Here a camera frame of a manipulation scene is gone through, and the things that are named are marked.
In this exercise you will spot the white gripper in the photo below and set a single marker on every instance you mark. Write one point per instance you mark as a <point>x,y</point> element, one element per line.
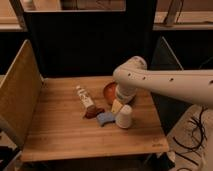
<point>123,96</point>

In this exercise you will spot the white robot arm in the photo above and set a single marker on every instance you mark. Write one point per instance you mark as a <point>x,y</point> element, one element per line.
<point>192,86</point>

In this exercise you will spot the white paper cup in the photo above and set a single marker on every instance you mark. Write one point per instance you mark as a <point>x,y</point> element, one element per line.
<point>124,117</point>

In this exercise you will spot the blue sponge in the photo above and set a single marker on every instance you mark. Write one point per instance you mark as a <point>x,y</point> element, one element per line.
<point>104,118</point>

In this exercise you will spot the orange-brown bowl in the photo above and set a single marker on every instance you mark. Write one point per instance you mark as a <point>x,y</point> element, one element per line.
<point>109,92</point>

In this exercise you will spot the dark red flat object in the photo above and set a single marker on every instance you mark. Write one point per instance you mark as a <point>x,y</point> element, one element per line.
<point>92,113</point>

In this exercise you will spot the white tube bottle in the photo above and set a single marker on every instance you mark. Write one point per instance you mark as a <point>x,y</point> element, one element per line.
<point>85,97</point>

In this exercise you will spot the black back panel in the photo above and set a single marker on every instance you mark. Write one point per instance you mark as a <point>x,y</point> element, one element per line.
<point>88,43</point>

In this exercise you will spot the wooden side panel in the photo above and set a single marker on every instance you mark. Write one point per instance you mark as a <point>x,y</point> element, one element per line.
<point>19,91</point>

